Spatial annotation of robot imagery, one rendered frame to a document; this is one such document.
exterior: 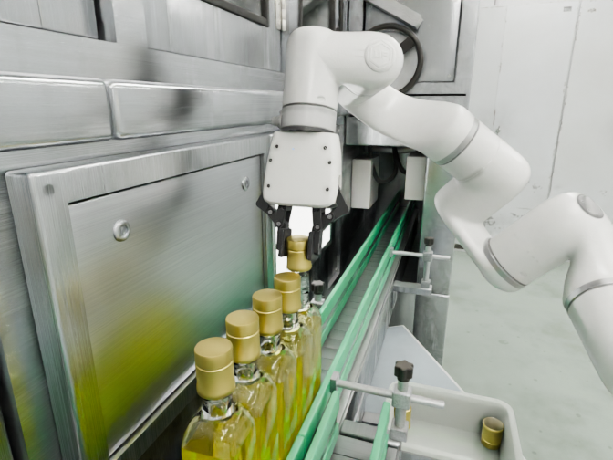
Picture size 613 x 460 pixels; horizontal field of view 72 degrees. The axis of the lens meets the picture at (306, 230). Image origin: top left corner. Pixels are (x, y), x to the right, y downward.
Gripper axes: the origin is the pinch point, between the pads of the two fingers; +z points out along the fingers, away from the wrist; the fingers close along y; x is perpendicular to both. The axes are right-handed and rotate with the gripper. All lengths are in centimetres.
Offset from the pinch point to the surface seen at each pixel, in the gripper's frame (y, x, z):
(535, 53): 78, 335, -148
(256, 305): -0.3, -12.3, 6.3
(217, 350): 0.7, -22.4, 8.2
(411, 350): 14, 58, 30
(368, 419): 7.9, 29.4, 36.5
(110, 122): -12.7, -22.1, -11.7
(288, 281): 1.3, -6.7, 4.2
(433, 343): 19, 99, 38
